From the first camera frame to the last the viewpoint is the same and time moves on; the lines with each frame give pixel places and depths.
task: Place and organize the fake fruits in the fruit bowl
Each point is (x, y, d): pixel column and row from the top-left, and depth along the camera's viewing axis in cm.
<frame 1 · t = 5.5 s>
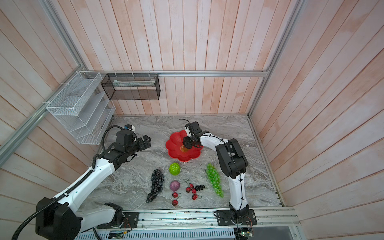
left hand: (144, 143, 82), fingers open
right hand: (185, 141, 101), fingers open
red flower-shaped fruit bowl: (176, 150, 102), on the table
green custard apple: (174, 168, 87), point 6 cm above the table
black grape bunch: (157, 179, 83), point 6 cm above the table
green grape bunch: (215, 178, 85), point 5 cm above the table
purple fig: (174, 185, 82), point 5 cm above the table
red cherry upper left: (175, 194, 82), point 2 cm above the table
red cherry lower left: (174, 202, 79), point 2 cm above the table
red cherry cluster: (194, 196, 81), point 2 cm above the table

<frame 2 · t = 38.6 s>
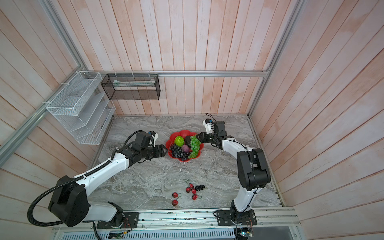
left hand: (164, 153, 84), fingers open
right hand: (197, 135, 94), fingers open
green custard apple: (179, 141, 100), point 6 cm above the table
black grape bunch: (177, 152, 94), point 6 cm above the table
green grape bunch: (195, 143, 97), point 7 cm above the table
purple fig: (185, 148, 98), point 5 cm above the table
dark avocado: (187, 140, 102), point 5 cm above the table
the other named things where they were.

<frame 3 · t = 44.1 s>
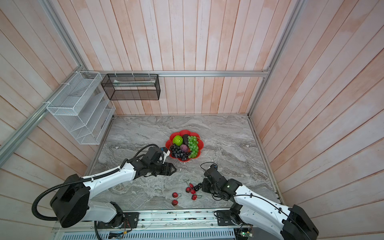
left hand: (171, 173, 82), fingers open
right hand: (201, 185, 83), fingers closed
the named things where they were.

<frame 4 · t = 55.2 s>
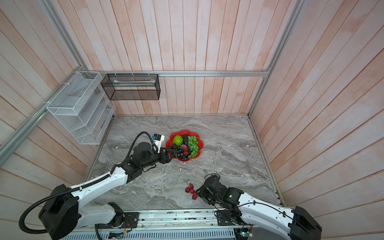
left hand: (172, 153, 79), fingers open
right hand: (195, 193, 80), fingers open
